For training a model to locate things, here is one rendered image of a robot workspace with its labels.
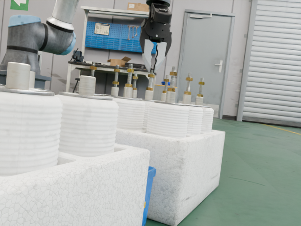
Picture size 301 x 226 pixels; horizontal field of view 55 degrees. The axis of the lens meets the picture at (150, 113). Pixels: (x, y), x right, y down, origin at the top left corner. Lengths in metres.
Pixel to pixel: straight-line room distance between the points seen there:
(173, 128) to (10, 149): 0.42
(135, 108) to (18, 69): 0.42
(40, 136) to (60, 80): 6.20
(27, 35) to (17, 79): 0.93
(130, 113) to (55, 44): 0.69
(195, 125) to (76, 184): 0.50
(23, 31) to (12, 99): 0.97
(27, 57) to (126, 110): 0.64
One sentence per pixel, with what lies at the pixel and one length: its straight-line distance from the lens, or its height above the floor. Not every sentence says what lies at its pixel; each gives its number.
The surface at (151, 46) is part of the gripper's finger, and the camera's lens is 0.84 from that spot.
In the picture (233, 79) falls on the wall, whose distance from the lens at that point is 6.09.
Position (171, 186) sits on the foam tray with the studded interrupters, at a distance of 0.62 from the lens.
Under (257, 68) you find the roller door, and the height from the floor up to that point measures 1.08.
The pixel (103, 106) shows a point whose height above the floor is 0.24.
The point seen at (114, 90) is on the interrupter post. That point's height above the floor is 0.27.
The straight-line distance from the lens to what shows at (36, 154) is 0.30.
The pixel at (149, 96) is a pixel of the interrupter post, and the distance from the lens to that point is 0.83.
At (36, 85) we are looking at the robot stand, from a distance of 1.25.
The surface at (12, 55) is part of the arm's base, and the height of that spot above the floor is 0.36.
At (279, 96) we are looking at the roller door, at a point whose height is 0.58.
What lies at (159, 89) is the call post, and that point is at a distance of 1.11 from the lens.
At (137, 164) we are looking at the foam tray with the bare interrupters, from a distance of 0.42.
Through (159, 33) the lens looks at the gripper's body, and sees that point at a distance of 0.85.
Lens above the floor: 0.26
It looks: 3 degrees down
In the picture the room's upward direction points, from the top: 7 degrees clockwise
